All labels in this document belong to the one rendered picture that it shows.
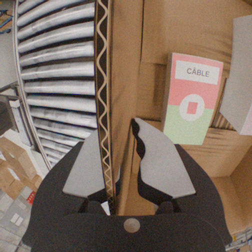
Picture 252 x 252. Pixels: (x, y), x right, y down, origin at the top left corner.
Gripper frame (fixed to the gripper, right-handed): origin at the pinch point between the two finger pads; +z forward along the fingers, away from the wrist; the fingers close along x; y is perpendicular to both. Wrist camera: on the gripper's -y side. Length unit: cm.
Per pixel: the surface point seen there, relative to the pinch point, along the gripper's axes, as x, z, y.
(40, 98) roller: -37, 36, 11
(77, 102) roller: -17.2, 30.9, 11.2
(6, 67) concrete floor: -188, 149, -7
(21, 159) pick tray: -74, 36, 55
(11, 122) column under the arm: -73, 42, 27
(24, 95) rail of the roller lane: -49, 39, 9
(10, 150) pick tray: -86, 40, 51
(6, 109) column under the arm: -72, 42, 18
